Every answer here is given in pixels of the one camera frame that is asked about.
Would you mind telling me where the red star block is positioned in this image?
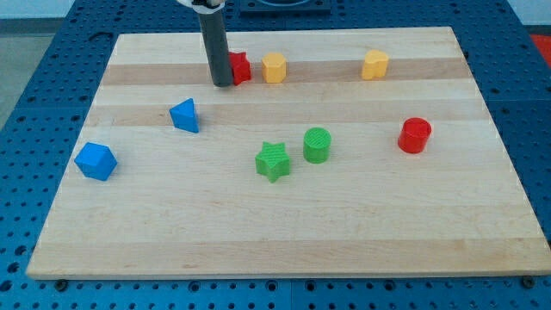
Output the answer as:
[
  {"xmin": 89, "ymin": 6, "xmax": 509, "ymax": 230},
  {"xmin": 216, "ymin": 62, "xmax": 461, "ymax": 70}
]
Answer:
[{"xmin": 229, "ymin": 52, "xmax": 251, "ymax": 86}]

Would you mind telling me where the red cylinder block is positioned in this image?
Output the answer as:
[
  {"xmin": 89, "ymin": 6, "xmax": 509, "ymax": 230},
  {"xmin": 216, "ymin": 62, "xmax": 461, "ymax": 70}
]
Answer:
[{"xmin": 398, "ymin": 117, "xmax": 432, "ymax": 154}]

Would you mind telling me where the green cylinder block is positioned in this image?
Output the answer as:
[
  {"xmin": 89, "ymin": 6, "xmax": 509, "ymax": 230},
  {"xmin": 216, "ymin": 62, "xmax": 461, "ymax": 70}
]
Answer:
[{"xmin": 303, "ymin": 127, "xmax": 331, "ymax": 164}]

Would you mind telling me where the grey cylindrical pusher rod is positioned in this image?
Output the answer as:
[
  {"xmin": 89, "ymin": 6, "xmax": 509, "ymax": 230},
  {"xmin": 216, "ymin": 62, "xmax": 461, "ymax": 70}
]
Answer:
[{"xmin": 199, "ymin": 10, "xmax": 233, "ymax": 87}]

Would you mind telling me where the light wooden board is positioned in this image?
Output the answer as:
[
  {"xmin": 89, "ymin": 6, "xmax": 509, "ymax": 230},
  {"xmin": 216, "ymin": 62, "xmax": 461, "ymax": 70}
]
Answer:
[{"xmin": 27, "ymin": 27, "xmax": 550, "ymax": 280}]

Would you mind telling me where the white rod mount collar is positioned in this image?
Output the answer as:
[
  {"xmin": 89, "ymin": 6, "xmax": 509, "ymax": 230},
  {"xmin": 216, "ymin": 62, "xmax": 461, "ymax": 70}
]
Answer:
[{"xmin": 176, "ymin": 0, "xmax": 226, "ymax": 15}]

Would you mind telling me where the green star block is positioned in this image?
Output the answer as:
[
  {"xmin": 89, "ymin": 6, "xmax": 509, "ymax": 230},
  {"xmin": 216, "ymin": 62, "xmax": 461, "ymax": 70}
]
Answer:
[{"xmin": 255, "ymin": 141, "xmax": 291, "ymax": 183}]

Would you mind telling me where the blue cube block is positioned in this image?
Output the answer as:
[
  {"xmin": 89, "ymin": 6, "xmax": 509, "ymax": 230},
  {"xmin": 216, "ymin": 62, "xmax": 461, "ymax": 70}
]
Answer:
[{"xmin": 74, "ymin": 142, "xmax": 117, "ymax": 181}]

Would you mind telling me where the yellow heart block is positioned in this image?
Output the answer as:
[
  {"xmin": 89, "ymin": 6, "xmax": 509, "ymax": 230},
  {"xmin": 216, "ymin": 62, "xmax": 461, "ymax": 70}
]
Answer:
[{"xmin": 361, "ymin": 50, "xmax": 389, "ymax": 80}]

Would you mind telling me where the blue triangle block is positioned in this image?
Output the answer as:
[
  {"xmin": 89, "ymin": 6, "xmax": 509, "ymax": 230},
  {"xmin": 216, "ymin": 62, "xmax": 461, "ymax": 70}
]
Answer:
[{"xmin": 169, "ymin": 98, "xmax": 200, "ymax": 133}]

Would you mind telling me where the yellow hexagon block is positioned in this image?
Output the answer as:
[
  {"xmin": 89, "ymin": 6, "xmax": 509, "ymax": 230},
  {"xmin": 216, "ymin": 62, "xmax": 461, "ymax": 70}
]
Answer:
[{"xmin": 262, "ymin": 53, "xmax": 287, "ymax": 84}]

